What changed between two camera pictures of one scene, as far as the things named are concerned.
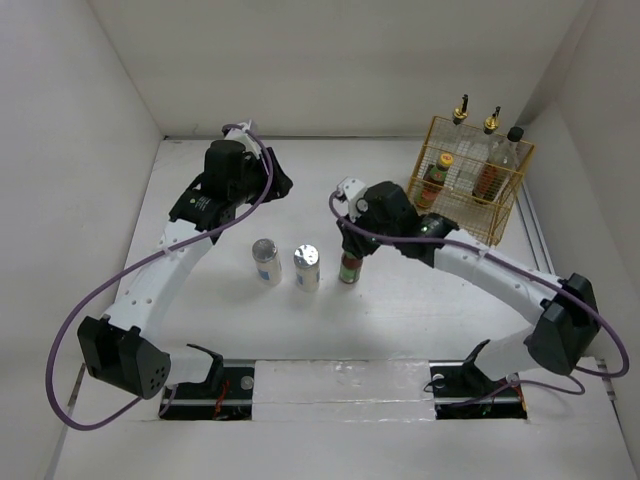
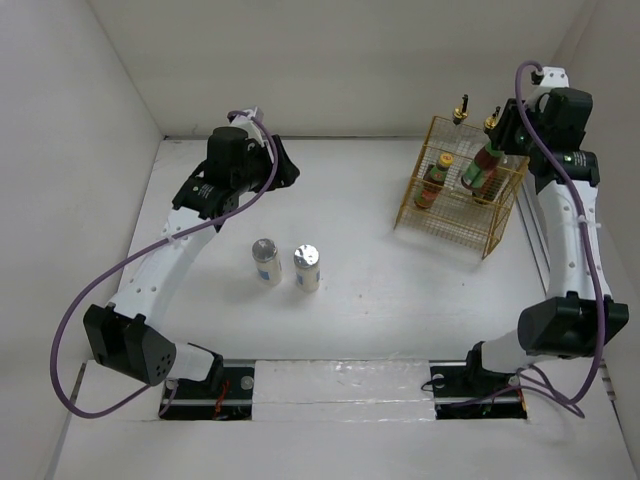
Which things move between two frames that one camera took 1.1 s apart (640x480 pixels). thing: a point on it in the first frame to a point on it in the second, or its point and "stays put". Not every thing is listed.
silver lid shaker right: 307,266 stays put
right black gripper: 357,242 to 503,132
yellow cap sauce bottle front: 350,267 to 484,161
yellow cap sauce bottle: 433,181 stays put
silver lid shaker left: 265,254 stays put
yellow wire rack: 470,176 stays put
